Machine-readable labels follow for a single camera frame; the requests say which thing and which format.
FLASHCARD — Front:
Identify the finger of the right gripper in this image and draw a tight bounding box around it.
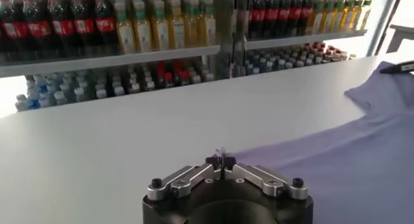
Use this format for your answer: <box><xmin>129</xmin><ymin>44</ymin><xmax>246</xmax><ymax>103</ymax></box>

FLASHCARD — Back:
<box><xmin>379</xmin><ymin>60</ymin><xmax>414</xmax><ymax>75</ymax></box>

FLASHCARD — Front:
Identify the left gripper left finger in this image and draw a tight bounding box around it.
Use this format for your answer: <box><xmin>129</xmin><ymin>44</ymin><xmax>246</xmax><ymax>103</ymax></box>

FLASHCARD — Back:
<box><xmin>146</xmin><ymin>155</ymin><xmax>224</xmax><ymax>201</ymax></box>

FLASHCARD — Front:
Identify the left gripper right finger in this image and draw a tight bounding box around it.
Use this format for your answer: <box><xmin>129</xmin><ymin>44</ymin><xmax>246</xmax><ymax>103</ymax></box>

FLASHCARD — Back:
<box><xmin>222</xmin><ymin>155</ymin><xmax>309</xmax><ymax>200</ymax></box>

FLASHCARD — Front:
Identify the purple t-shirt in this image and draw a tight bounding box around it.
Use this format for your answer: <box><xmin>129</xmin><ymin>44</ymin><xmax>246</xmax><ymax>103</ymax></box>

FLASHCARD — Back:
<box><xmin>226</xmin><ymin>61</ymin><xmax>414</xmax><ymax>224</ymax></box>

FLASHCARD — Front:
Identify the cola bottle red cap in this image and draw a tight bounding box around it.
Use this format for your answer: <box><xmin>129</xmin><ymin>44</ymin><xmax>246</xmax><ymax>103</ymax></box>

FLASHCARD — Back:
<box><xmin>264</xmin><ymin>0</ymin><xmax>279</xmax><ymax>38</ymax></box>
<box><xmin>299</xmin><ymin>0</ymin><xmax>313</xmax><ymax>36</ymax></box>
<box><xmin>249</xmin><ymin>0</ymin><xmax>266</xmax><ymax>40</ymax></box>
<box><xmin>48</xmin><ymin>0</ymin><xmax>75</xmax><ymax>56</ymax></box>
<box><xmin>276</xmin><ymin>0</ymin><xmax>291</xmax><ymax>38</ymax></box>
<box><xmin>289</xmin><ymin>0</ymin><xmax>301</xmax><ymax>37</ymax></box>
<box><xmin>22</xmin><ymin>0</ymin><xmax>52</xmax><ymax>56</ymax></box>
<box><xmin>71</xmin><ymin>0</ymin><xmax>96</xmax><ymax>54</ymax></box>
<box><xmin>163</xmin><ymin>71</ymin><xmax>175</xmax><ymax>88</ymax></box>
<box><xmin>93</xmin><ymin>0</ymin><xmax>117</xmax><ymax>53</ymax></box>
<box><xmin>179</xmin><ymin>69</ymin><xmax>191</xmax><ymax>85</ymax></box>
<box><xmin>0</xmin><ymin>0</ymin><xmax>28</xmax><ymax>60</ymax></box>

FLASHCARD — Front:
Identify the grey metal shelf unit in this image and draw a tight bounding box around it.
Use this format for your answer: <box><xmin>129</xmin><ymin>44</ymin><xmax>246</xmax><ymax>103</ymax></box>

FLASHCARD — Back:
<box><xmin>0</xmin><ymin>0</ymin><xmax>240</xmax><ymax>113</ymax></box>
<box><xmin>232</xmin><ymin>0</ymin><xmax>369</xmax><ymax>79</ymax></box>

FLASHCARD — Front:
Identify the water bottle blue label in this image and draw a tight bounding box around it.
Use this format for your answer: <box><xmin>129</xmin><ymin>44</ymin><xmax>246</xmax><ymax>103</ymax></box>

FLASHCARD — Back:
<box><xmin>37</xmin><ymin>91</ymin><xmax>51</xmax><ymax>109</ymax></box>
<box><xmin>15</xmin><ymin>94</ymin><xmax>32</xmax><ymax>112</ymax></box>

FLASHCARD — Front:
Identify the grey metal cart frame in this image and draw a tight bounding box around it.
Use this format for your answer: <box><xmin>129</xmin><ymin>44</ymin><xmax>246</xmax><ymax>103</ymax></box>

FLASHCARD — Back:
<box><xmin>384</xmin><ymin>23</ymin><xmax>414</xmax><ymax>54</ymax></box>

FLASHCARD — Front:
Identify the slanted grey frame post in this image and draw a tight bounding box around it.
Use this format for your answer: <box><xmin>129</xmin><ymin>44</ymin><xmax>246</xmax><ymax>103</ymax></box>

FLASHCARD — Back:
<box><xmin>365</xmin><ymin>0</ymin><xmax>407</xmax><ymax>57</ymax></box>

